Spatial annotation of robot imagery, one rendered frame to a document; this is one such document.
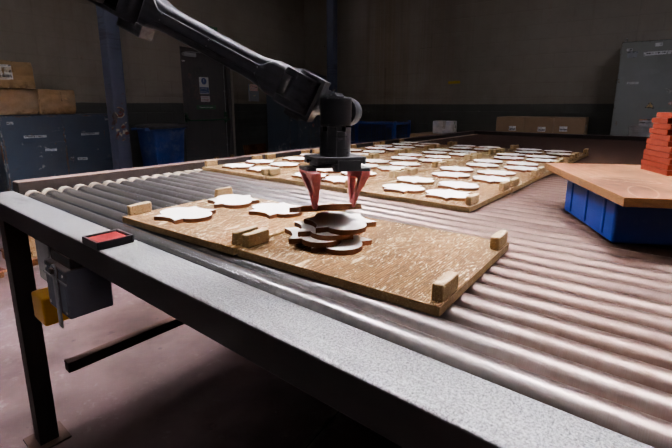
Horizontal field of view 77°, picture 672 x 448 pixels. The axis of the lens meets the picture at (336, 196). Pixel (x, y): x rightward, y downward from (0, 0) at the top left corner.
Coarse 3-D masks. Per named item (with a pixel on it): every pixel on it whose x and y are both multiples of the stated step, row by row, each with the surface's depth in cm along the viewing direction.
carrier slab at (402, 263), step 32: (384, 224) 98; (256, 256) 78; (288, 256) 77; (320, 256) 77; (352, 256) 77; (384, 256) 77; (416, 256) 77; (448, 256) 77; (480, 256) 77; (352, 288) 66; (384, 288) 64; (416, 288) 64
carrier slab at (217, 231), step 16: (208, 208) 114; (224, 208) 114; (240, 208) 114; (144, 224) 100; (160, 224) 98; (176, 224) 98; (192, 224) 98; (208, 224) 98; (224, 224) 98; (240, 224) 98; (256, 224) 98; (272, 224) 98; (288, 224) 98; (192, 240) 89; (208, 240) 86; (224, 240) 86
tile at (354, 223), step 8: (320, 216) 88; (328, 216) 88; (336, 216) 88; (344, 216) 88; (352, 216) 88; (360, 216) 88; (312, 224) 85; (320, 224) 82; (328, 224) 82; (336, 224) 82; (344, 224) 82; (352, 224) 82; (360, 224) 82; (368, 224) 84; (320, 232) 80; (336, 232) 79; (344, 232) 78; (352, 232) 79; (360, 232) 79
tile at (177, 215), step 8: (168, 208) 109; (176, 208) 109; (184, 208) 109; (192, 208) 109; (200, 208) 109; (160, 216) 101; (168, 216) 101; (176, 216) 101; (184, 216) 101; (192, 216) 101; (200, 216) 101; (208, 216) 102
